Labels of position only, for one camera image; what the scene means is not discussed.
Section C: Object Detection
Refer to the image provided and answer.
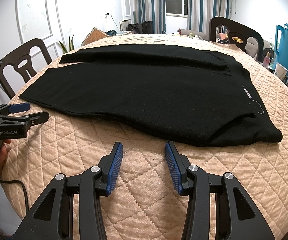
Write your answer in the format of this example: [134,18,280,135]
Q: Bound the striped curtain right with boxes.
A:
[187,0,230,34]

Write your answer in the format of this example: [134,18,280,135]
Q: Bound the dark wooden chair far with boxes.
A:
[209,16,264,62]

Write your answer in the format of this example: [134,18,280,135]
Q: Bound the white low cabinet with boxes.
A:
[116,30,134,36]

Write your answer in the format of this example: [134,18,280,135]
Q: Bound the dark wooden chair left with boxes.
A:
[0,38,52,99]

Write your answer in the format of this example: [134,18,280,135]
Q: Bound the black cable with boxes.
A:
[0,179,29,214]

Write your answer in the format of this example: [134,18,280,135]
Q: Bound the striped curtain left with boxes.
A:
[134,0,166,34]

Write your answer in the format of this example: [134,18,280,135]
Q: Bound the green potted plant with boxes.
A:
[58,35,75,54]

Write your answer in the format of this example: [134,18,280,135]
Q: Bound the dark blue bag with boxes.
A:
[105,29,117,36]

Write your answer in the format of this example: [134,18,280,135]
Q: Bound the dark wooden chair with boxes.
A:
[209,16,264,62]
[0,38,52,99]

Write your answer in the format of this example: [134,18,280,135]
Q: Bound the black pants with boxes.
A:
[20,44,283,147]

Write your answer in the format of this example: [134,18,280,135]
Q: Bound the white paper cup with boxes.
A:
[274,62,287,80]

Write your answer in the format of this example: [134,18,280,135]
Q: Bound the striped curtain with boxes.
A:
[187,0,230,34]
[134,0,166,34]

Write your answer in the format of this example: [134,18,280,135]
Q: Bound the person's left hand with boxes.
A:
[0,139,11,175]

